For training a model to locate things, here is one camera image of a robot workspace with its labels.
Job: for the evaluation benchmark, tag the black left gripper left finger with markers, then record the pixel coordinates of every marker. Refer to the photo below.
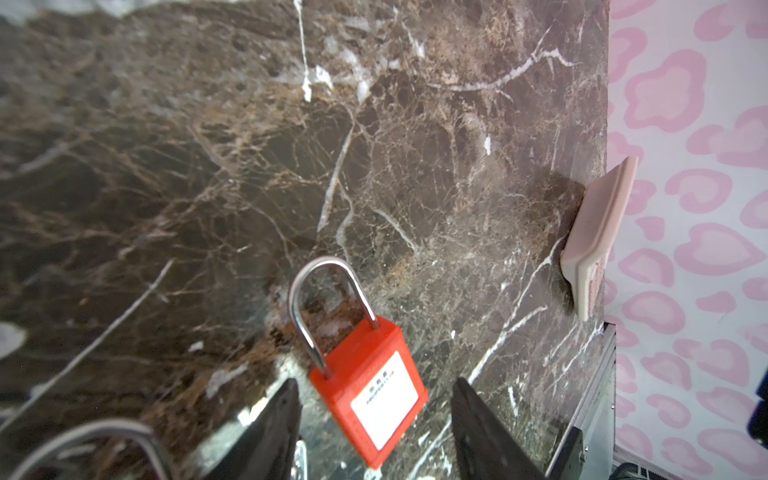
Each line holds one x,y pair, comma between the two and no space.
267,446

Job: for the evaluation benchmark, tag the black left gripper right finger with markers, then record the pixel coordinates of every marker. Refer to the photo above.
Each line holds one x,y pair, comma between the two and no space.
484,448

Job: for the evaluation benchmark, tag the red padlock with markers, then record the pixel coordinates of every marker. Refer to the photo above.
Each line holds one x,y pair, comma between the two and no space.
369,382

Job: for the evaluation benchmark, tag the pink calculator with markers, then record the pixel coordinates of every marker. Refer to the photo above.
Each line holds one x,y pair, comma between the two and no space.
583,259

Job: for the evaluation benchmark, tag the aluminium front rail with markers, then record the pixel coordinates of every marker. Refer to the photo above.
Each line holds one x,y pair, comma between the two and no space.
587,449

